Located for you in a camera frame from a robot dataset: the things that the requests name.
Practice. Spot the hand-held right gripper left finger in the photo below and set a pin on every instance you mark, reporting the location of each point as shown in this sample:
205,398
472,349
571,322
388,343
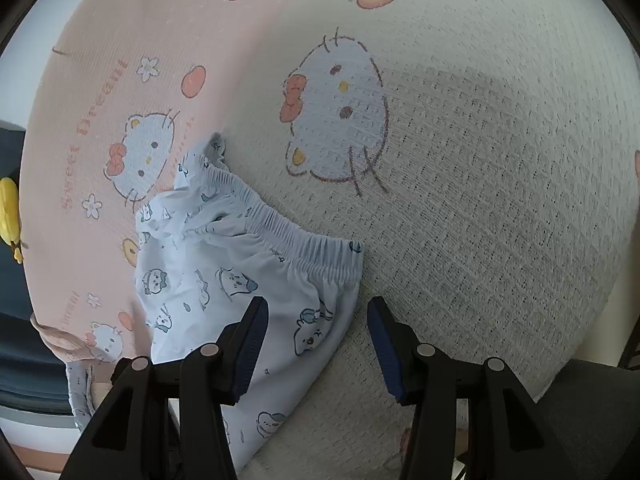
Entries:
250,350

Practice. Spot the white printed pajama pants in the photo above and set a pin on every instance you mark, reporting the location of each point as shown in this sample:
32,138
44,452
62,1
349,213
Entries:
200,270

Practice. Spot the pink cream cat print blanket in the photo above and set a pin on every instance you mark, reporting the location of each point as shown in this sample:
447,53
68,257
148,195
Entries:
475,185

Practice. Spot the yellow chick plush toy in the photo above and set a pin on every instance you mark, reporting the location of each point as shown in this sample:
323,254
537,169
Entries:
7,205

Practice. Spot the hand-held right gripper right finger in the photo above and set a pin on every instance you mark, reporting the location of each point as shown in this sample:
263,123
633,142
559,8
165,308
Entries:
385,355

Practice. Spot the dark curtain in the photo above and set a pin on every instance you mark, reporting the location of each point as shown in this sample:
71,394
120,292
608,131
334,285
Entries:
20,320

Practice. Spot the white printed pajama shirt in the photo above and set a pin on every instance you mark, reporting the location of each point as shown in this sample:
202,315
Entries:
77,390

